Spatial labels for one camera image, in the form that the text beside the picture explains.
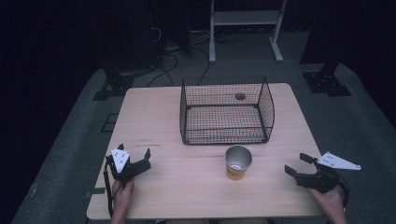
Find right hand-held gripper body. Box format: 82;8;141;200
293;151;362;194

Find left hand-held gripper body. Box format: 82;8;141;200
105;147;152;188

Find person's right hand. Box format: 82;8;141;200
308;185;348;218

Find person's left hand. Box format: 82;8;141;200
111;178;135;213

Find metal cup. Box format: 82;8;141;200
224;145;253;182

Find black stand base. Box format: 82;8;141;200
92;68;148;102
301;60;353;98

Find white metal stand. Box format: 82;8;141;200
208;0;288;64

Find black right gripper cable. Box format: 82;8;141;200
338;176;350;208

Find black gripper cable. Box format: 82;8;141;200
103;161;115;218
338;176;350;208

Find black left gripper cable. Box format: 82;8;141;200
103;161;115;218

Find black wire basket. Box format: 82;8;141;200
179;75;276;147

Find black floor cables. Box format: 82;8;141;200
145;46;213;89

